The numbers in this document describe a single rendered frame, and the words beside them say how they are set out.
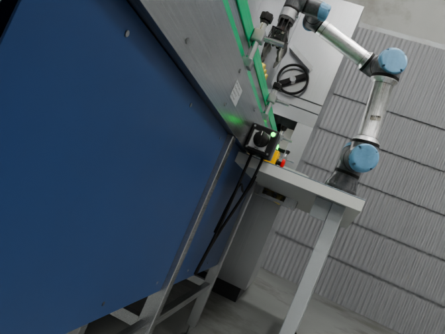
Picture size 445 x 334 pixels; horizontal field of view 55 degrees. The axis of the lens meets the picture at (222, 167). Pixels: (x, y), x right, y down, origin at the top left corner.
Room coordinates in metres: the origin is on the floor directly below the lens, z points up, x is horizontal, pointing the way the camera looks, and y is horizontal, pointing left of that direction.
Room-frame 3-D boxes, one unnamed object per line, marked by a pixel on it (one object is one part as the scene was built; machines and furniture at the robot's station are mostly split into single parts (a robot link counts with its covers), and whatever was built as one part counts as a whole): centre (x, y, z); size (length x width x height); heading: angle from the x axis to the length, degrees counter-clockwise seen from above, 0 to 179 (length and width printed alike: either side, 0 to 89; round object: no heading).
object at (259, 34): (0.90, 0.02, 0.94); 0.07 x 0.04 x 0.13; 77
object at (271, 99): (1.35, -0.08, 0.94); 0.07 x 0.04 x 0.13; 77
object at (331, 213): (1.94, -0.55, 0.36); 1.51 x 0.09 x 0.71; 163
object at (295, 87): (2.77, -0.20, 1.49); 0.21 x 0.05 x 0.21; 77
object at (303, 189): (2.14, 0.09, 0.73); 1.58 x 1.52 x 0.04; 163
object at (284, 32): (1.79, 0.00, 1.35); 0.09 x 0.08 x 0.12; 167
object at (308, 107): (3.13, -0.34, 1.69); 0.70 x 0.37 x 0.89; 167
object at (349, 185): (1.94, -0.54, 0.88); 0.15 x 0.15 x 0.10
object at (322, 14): (1.81, -0.11, 1.51); 0.11 x 0.11 x 0.08; 87
